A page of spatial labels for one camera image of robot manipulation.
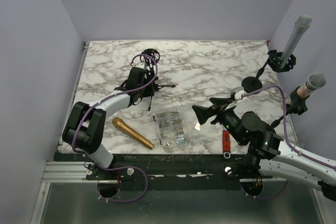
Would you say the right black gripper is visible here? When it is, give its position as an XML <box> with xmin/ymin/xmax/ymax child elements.
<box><xmin>193</xmin><ymin>97</ymin><xmax>245</xmax><ymax>144</ymax></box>

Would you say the black tripod microphone stand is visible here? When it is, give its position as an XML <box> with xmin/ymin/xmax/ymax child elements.
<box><xmin>140</xmin><ymin>48</ymin><xmax>176</xmax><ymax>111</ymax></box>

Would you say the black round-base shock-mount stand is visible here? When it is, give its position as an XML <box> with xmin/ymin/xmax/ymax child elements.
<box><xmin>241</xmin><ymin>50</ymin><xmax>297</xmax><ymax>93</ymax></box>

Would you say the gold microphone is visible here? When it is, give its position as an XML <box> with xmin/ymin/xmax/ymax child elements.
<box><xmin>112</xmin><ymin>118</ymin><xmax>154</xmax><ymax>150</ymax></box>

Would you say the grey microphone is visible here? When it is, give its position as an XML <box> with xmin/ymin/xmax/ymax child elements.
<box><xmin>280</xmin><ymin>15</ymin><xmax>312</xmax><ymax>67</ymax></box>

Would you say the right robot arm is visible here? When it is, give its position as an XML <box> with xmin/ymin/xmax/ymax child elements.
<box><xmin>192</xmin><ymin>98</ymin><xmax>335</xmax><ymax>200</ymax></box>

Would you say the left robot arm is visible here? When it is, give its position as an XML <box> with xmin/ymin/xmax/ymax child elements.
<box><xmin>62</xmin><ymin>67</ymin><xmax>157</xmax><ymax>179</ymax></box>

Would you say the black round-base clip stand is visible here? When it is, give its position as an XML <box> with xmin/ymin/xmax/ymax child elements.
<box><xmin>285</xmin><ymin>84</ymin><xmax>313</xmax><ymax>115</ymax></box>

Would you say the small white paper scrap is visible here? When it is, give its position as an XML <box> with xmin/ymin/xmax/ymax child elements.
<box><xmin>194</xmin><ymin>123</ymin><xmax>201</xmax><ymax>131</ymax></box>

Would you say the clear plastic screw box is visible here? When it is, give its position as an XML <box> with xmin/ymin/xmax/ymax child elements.
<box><xmin>153</xmin><ymin>107</ymin><xmax>192</xmax><ymax>153</ymax></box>

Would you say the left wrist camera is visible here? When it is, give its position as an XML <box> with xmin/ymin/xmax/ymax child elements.
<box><xmin>132</xmin><ymin>62</ymin><xmax>147</xmax><ymax>71</ymax></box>

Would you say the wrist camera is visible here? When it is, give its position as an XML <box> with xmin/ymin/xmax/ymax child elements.
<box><xmin>132</xmin><ymin>62</ymin><xmax>147</xmax><ymax>71</ymax></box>
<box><xmin>227</xmin><ymin>87</ymin><xmax>247</xmax><ymax>109</ymax></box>

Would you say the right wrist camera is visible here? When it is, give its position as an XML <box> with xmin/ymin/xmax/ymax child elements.
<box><xmin>227</xmin><ymin>87</ymin><xmax>247</xmax><ymax>109</ymax></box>

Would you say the red-handled adjustable wrench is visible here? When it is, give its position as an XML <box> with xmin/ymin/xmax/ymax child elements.
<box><xmin>222</xmin><ymin>130</ymin><xmax>231</xmax><ymax>159</ymax></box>

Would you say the black front mounting rail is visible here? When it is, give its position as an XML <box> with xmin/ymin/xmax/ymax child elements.
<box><xmin>54</xmin><ymin>153</ymin><xmax>261</xmax><ymax>191</ymax></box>

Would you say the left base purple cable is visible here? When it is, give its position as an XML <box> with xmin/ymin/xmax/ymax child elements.
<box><xmin>98</xmin><ymin>165</ymin><xmax>151</xmax><ymax>204</ymax></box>

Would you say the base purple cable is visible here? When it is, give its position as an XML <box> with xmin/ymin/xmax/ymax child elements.
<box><xmin>240</xmin><ymin>176</ymin><xmax>291</xmax><ymax>202</ymax></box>
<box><xmin>98</xmin><ymin>165</ymin><xmax>151</xmax><ymax>204</ymax></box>

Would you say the cork-handle silver-head microphone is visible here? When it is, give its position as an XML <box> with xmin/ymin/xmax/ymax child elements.
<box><xmin>282</xmin><ymin>73</ymin><xmax>327</xmax><ymax>115</ymax></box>

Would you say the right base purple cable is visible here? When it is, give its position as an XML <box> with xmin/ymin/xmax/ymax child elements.
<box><xmin>240</xmin><ymin>176</ymin><xmax>291</xmax><ymax>202</ymax></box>

